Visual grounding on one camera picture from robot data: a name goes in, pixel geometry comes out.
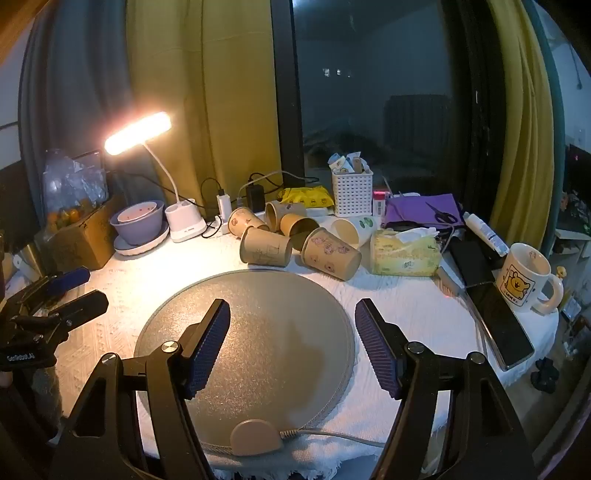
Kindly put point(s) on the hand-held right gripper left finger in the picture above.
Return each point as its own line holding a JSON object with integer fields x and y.
{"x": 210, "y": 350}

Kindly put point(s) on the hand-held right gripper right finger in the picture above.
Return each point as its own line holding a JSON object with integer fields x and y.
{"x": 376, "y": 346}

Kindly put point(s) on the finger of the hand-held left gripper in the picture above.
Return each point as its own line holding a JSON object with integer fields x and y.
{"x": 69, "y": 279}
{"x": 85, "y": 304}

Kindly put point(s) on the brown paper cup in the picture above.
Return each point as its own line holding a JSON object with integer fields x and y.
{"x": 295, "y": 224}
{"x": 330, "y": 251}
{"x": 265, "y": 249}
{"x": 244, "y": 221}
{"x": 288, "y": 210}

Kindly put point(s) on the white paper cup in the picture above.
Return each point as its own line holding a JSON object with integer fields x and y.
{"x": 353, "y": 230}

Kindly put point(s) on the cardboard box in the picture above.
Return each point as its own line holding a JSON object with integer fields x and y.
{"x": 83, "y": 240}

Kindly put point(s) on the white textured tablecloth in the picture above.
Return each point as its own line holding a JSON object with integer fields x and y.
{"x": 129, "y": 286}

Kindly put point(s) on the pile of small oranges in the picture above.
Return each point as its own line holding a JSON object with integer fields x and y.
{"x": 64, "y": 217}

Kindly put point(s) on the round grey heating mat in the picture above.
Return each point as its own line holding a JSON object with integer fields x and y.
{"x": 268, "y": 314}

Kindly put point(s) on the purple bowl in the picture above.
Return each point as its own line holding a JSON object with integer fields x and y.
{"x": 138, "y": 233}

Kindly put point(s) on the yellow-green tissue pack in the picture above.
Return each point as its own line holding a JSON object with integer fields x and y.
{"x": 401, "y": 256}

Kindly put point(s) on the white plate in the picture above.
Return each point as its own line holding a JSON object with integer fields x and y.
{"x": 157, "y": 242}

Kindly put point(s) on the pink bowl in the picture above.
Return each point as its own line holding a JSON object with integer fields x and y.
{"x": 137, "y": 213}

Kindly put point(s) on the beige mat controller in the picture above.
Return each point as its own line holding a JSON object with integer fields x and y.
{"x": 254, "y": 438}

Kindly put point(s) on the clear plastic bag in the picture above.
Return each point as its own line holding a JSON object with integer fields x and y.
{"x": 74, "y": 180}

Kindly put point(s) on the black power bank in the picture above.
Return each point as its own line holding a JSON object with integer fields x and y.
{"x": 471, "y": 263}

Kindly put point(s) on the white desk lamp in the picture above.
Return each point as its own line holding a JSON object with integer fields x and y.
{"x": 184, "y": 226}

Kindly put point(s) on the black smartphone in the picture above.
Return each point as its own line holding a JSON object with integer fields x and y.
{"x": 501, "y": 323}

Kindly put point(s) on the small pink box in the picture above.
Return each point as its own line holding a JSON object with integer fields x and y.
{"x": 379, "y": 203}

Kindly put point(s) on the white charger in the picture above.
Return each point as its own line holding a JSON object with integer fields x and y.
{"x": 225, "y": 205}

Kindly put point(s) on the black scissors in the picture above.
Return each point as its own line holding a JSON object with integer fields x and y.
{"x": 445, "y": 214}

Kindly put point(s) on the white plastic basket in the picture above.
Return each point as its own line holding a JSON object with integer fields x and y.
{"x": 352, "y": 194}

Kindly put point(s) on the white tube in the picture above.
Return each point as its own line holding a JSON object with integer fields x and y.
{"x": 485, "y": 233}

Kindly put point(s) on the white bear-print mug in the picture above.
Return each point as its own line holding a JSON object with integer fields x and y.
{"x": 519, "y": 281}

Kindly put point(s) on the black charger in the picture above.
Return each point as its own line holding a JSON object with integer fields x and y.
{"x": 255, "y": 197}

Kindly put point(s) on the yellow printed pouch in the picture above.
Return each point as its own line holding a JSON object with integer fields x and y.
{"x": 309, "y": 197}

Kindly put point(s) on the bunch of small sachets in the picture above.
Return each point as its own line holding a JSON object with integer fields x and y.
{"x": 346, "y": 162}

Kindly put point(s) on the grey curtain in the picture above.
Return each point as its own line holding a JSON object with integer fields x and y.
{"x": 78, "y": 92}

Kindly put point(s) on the yellow curtain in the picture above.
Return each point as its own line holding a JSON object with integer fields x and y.
{"x": 207, "y": 92}
{"x": 521, "y": 138}

